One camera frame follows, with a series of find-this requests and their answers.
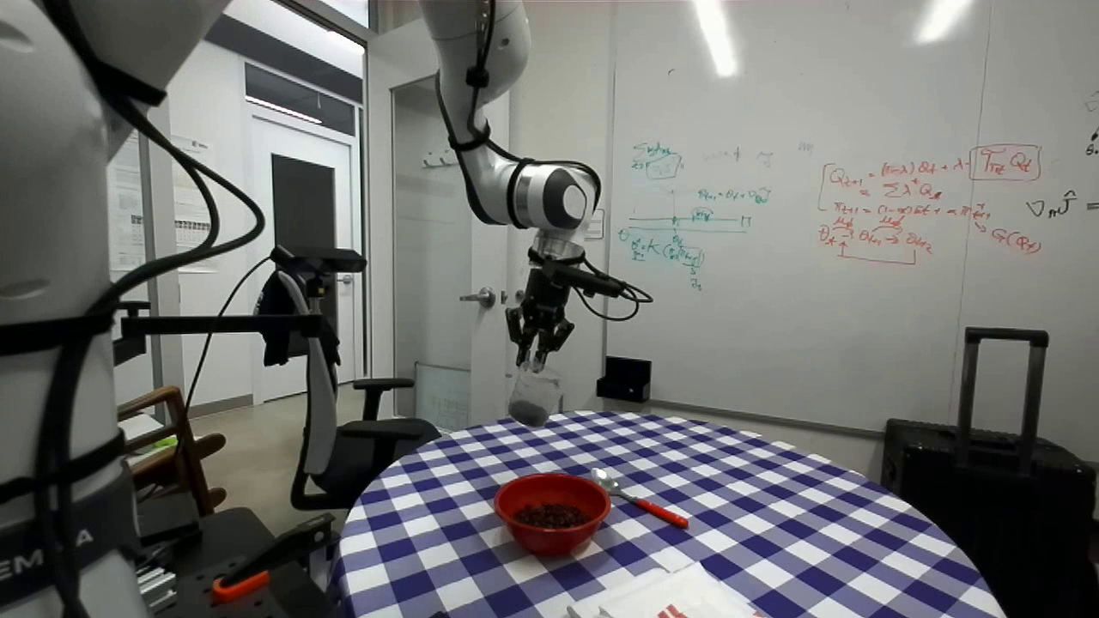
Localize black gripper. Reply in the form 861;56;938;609
503;264;575;369

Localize clear plastic measuring jug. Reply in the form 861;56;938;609
508;365;566;427

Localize dark beans in bowl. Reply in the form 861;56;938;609
513;496;593;532

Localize red plastic bowl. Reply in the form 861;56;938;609
491;469;614;560

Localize white door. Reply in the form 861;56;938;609
387;90;508;431

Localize black office chair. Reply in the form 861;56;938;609
287;266;442;514

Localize whiteboard with writing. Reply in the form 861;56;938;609
605;0;1099;442

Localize folded white napkins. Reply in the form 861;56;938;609
566;560;760;618

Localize blue white checkered tablecloth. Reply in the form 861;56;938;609
331;409;1008;618

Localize black robot stand breadboard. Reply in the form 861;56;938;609
135;509;345;618

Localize black wheeled suitcase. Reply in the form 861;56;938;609
879;327;1099;618

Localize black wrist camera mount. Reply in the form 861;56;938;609
524;248;644;302

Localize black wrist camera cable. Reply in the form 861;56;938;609
571;279;654;327

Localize metal spoon with red handle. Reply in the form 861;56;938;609
593;465;695;532

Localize black camera on mount arm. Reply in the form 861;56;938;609
112;240;371;369

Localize orange handled clamp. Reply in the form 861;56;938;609
205;566;276;607

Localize black robot base cable bundle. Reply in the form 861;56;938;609
31;0;269;618

